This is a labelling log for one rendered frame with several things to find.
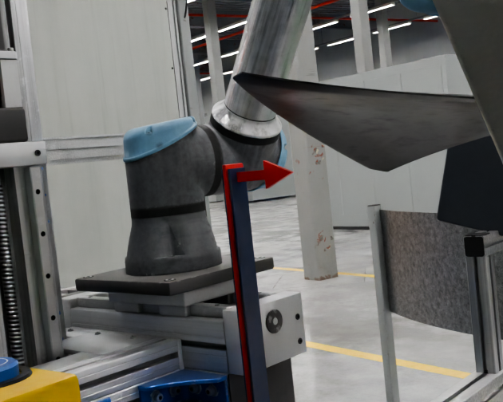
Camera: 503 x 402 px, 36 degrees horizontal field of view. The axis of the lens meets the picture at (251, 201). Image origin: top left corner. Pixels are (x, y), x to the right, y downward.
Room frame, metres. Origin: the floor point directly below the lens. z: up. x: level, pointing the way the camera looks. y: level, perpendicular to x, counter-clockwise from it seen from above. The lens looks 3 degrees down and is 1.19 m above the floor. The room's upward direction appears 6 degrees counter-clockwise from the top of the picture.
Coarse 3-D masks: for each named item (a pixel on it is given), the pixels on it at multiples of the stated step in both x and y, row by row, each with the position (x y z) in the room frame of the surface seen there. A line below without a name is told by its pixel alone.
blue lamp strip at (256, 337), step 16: (240, 192) 0.68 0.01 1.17; (240, 208) 0.68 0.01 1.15; (240, 224) 0.68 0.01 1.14; (240, 240) 0.67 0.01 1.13; (240, 256) 0.67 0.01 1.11; (240, 272) 0.67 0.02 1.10; (240, 288) 0.67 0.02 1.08; (256, 288) 0.68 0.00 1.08; (256, 304) 0.68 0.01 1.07; (256, 320) 0.68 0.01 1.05; (256, 336) 0.68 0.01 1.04; (256, 352) 0.68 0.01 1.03; (256, 368) 0.68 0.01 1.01; (256, 384) 0.67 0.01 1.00; (256, 400) 0.67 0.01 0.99
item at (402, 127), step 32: (256, 96) 0.53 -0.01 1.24; (288, 96) 0.51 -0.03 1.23; (320, 96) 0.50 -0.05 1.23; (352, 96) 0.48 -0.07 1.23; (384, 96) 0.47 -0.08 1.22; (416, 96) 0.46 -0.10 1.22; (448, 96) 0.45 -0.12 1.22; (320, 128) 0.59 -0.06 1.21; (352, 128) 0.59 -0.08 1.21; (384, 128) 0.58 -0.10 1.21; (416, 128) 0.58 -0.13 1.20; (448, 128) 0.57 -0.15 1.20; (480, 128) 0.57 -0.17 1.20; (384, 160) 0.65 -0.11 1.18
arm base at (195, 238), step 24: (144, 216) 1.18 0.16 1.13; (168, 216) 1.17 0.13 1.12; (192, 216) 1.19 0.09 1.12; (144, 240) 1.17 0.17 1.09; (168, 240) 1.17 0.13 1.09; (192, 240) 1.17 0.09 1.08; (144, 264) 1.16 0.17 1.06; (168, 264) 1.15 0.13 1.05; (192, 264) 1.16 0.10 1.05; (216, 264) 1.19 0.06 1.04
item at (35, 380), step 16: (32, 368) 0.51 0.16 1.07; (0, 384) 0.47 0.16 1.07; (16, 384) 0.48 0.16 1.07; (32, 384) 0.47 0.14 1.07; (48, 384) 0.47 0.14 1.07; (64, 384) 0.48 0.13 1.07; (0, 400) 0.45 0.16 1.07; (16, 400) 0.45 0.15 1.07; (32, 400) 0.46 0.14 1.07; (48, 400) 0.47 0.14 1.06; (64, 400) 0.48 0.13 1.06; (80, 400) 0.49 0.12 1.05
